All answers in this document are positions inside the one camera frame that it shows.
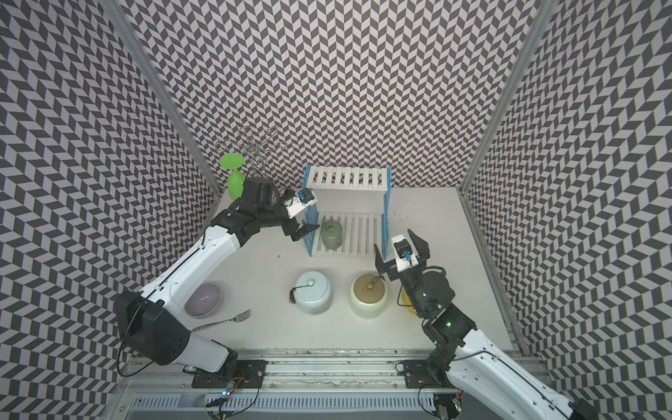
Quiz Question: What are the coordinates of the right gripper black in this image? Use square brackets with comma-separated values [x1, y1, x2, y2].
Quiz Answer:
[375, 229, 431, 317]

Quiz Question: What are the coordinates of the small green tea canister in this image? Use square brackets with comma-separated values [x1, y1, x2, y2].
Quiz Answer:
[321, 220, 343, 250]

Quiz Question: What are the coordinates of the yellow patterned tea canister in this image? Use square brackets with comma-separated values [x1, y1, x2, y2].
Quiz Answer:
[401, 290, 417, 315]

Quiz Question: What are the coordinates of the cream canister brown lid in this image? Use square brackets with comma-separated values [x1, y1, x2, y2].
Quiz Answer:
[349, 274, 389, 320]

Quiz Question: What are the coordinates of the blue white two-tier shelf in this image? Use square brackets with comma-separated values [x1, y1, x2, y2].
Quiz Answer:
[302, 164, 393, 258]

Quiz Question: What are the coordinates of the light blue tea canister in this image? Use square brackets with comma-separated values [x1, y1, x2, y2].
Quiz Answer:
[289, 271, 333, 315]

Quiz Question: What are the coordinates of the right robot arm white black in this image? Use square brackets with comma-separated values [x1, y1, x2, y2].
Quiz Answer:
[376, 231, 599, 419]

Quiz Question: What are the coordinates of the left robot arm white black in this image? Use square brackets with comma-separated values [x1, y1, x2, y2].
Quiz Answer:
[113, 178, 318, 379]

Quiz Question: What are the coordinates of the green plastic wine glass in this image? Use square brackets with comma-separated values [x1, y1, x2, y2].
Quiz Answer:
[220, 152, 246, 201]

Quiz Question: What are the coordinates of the silver metal fork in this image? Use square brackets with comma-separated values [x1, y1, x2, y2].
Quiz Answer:
[193, 310, 252, 333]

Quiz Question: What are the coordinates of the lilac plastic bowl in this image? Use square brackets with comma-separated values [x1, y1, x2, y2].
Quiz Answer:
[185, 283, 223, 319]

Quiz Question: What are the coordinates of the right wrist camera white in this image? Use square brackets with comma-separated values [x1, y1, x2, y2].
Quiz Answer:
[391, 234, 418, 273]

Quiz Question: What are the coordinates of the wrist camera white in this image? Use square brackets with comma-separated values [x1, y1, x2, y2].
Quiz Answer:
[283, 188, 318, 219]
[391, 234, 418, 273]

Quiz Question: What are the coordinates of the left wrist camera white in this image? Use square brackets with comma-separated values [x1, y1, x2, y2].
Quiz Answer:
[283, 188, 318, 219]

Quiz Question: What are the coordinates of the chrome wire cup stand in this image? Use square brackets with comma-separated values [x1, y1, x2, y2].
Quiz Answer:
[218, 126, 285, 178]

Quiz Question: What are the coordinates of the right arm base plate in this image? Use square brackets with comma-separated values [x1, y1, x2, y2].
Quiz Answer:
[398, 360, 437, 390]

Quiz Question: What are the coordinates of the aluminium front rail frame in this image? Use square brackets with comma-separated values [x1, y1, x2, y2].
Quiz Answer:
[102, 349, 471, 419]

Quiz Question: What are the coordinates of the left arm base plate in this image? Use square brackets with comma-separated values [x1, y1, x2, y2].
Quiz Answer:
[191, 359, 268, 390]

